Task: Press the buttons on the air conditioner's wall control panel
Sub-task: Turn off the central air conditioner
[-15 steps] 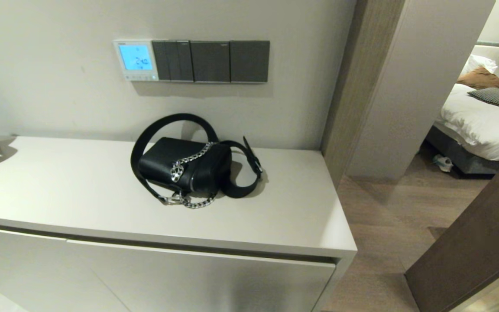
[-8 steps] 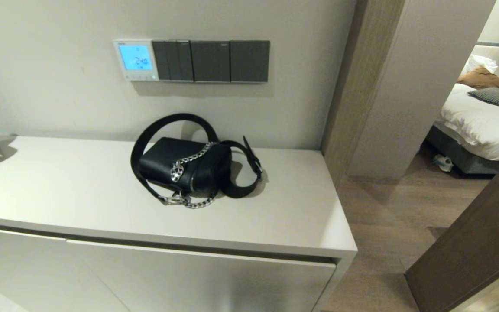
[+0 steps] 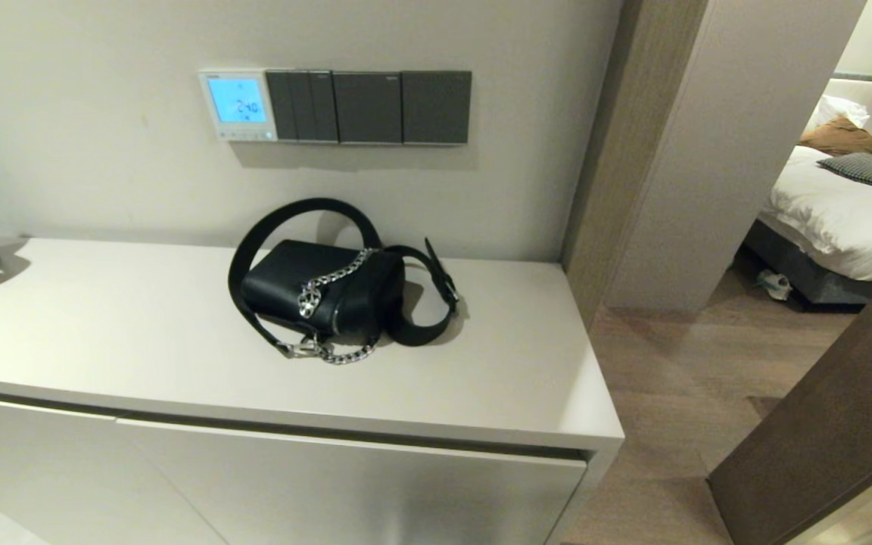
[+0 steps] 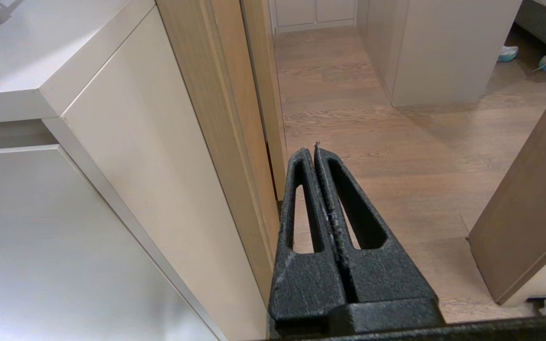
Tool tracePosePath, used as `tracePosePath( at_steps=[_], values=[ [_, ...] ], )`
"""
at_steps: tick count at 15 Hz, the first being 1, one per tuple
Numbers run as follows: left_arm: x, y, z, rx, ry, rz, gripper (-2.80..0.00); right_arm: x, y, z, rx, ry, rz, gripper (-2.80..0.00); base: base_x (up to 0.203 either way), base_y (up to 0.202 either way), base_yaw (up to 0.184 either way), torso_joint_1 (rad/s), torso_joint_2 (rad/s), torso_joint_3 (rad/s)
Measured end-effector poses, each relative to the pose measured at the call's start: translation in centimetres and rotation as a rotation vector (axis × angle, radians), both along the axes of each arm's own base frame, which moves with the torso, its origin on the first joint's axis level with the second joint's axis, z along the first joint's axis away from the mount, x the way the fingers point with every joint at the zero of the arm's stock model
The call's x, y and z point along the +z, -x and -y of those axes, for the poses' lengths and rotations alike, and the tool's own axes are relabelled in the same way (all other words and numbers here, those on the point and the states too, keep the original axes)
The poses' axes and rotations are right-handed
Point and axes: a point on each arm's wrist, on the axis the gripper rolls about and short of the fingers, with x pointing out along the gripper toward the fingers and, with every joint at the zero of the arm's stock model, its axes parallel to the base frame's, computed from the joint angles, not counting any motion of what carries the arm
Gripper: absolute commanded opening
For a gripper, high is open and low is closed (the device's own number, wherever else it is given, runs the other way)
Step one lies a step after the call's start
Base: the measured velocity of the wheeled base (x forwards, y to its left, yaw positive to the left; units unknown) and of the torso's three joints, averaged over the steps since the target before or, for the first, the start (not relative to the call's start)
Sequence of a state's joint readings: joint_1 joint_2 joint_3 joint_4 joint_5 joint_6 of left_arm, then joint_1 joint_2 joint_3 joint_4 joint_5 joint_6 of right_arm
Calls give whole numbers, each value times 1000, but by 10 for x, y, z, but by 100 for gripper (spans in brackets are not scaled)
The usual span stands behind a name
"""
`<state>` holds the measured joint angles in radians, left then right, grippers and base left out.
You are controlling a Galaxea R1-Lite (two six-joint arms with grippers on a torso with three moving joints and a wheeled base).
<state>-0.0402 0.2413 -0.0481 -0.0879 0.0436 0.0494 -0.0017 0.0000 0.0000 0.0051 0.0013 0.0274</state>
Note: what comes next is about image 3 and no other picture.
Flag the grey single switch plate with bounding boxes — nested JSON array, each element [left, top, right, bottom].
[[332, 71, 404, 145], [401, 70, 473, 145]]

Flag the black handbag with silver chain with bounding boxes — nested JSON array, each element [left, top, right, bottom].
[[228, 198, 461, 366]]

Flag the narrow beige cabinet door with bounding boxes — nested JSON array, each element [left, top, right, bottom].
[[0, 394, 226, 545]]

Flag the dark wooden door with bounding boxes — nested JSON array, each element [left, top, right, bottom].
[[707, 242, 872, 545]]

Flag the pale slipper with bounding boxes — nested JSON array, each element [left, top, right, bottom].
[[755, 269, 793, 301]]

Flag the white wall thermostat panel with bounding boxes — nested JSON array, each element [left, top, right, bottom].
[[197, 70, 279, 143]]

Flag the beige cabinet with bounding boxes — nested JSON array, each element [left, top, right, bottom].
[[0, 237, 626, 545]]

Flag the wood grain door frame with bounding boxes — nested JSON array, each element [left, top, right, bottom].
[[561, 0, 709, 330]]

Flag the grey triple rocker switch plate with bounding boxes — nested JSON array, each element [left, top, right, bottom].
[[266, 70, 340, 145]]

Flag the bed with white duvet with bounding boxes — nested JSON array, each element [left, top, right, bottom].
[[743, 144, 872, 307]]

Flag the small white pillow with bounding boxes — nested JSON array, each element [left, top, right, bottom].
[[807, 95, 870, 133]]

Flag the brown cushion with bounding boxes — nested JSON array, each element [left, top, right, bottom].
[[799, 114, 872, 158]]

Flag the wide beige cabinet door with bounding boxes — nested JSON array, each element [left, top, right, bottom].
[[117, 419, 588, 545]]

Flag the checkered grey cushion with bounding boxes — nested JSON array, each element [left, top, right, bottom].
[[818, 152, 872, 188]]

